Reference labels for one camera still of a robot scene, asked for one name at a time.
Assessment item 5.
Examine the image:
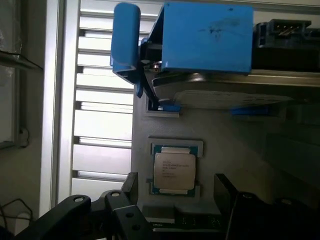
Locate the black RAM stick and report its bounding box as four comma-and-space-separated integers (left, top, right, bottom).
147, 214, 224, 229

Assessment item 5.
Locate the grey mounting plate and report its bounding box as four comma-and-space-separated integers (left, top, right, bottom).
130, 66, 320, 222

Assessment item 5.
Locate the small blue rack tab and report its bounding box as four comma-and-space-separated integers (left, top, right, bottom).
158, 104, 181, 114
230, 105, 270, 116

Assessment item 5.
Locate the silver disk with white label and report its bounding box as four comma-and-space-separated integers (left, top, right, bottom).
151, 72, 320, 111

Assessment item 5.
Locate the black connector module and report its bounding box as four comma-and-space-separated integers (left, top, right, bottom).
251, 20, 320, 71

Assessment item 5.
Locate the grey cabinet with glass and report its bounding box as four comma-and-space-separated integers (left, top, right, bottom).
0, 0, 45, 151

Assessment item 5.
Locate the blue rounded plastic clip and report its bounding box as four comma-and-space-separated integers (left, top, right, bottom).
109, 2, 161, 99

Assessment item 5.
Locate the blue box-shaped holder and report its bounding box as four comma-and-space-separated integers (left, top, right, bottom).
146, 3, 255, 77

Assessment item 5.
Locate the aluminium slotted frame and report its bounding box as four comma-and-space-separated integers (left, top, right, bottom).
39, 0, 163, 218

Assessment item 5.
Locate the thin black cable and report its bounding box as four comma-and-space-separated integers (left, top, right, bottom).
0, 197, 34, 227

